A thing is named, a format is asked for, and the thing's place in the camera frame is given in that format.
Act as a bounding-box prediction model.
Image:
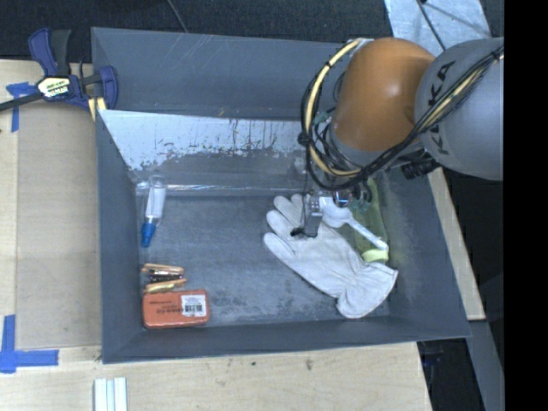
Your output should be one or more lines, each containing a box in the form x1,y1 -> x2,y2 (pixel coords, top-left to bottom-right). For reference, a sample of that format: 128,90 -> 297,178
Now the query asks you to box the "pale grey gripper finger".
305,197 -> 325,238

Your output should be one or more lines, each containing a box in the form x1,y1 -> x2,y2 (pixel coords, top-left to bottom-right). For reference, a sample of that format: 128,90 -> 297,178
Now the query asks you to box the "white plastic spoon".
319,196 -> 389,253

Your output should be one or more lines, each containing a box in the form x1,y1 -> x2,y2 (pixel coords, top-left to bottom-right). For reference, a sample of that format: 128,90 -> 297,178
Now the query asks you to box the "yellow-green clear plastic bottle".
354,177 -> 392,269

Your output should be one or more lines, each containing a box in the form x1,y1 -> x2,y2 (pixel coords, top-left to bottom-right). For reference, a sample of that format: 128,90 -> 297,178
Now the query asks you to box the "white work glove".
262,193 -> 400,320

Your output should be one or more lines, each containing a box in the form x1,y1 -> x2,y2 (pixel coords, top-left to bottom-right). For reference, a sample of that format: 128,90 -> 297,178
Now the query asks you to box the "grey metal bin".
90,27 -> 474,365

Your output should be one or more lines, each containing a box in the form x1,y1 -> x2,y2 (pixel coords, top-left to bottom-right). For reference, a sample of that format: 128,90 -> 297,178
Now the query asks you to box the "clear bottle with blue cap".
140,175 -> 168,248

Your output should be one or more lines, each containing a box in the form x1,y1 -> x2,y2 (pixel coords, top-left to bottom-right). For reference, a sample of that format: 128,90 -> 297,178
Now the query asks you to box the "orange box with barcode label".
141,289 -> 211,331

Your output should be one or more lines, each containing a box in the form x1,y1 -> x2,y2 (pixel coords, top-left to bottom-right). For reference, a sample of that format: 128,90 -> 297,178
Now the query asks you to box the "pale wood flat board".
15,61 -> 104,351

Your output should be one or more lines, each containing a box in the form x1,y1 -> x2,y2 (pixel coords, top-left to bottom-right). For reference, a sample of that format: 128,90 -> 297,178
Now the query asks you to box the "black cylinder on white bracket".
401,157 -> 440,181

